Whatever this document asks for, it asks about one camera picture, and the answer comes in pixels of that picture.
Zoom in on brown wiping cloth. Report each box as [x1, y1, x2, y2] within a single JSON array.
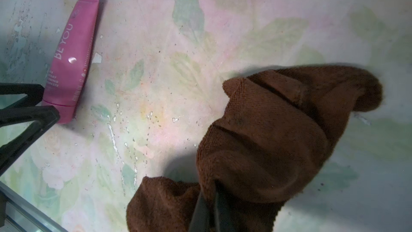
[[126, 64, 383, 232]]

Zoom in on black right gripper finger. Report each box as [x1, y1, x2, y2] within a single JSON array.
[[188, 190, 236, 232]]

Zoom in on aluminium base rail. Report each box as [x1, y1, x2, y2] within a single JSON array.
[[1, 183, 67, 232]]

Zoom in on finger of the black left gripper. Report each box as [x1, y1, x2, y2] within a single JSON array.
[[1, 106, 60, 174], [1, 83, 45, 108]]

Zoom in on magenta toothpaste tube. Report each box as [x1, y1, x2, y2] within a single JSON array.
[[42, 0, 99, 124]]

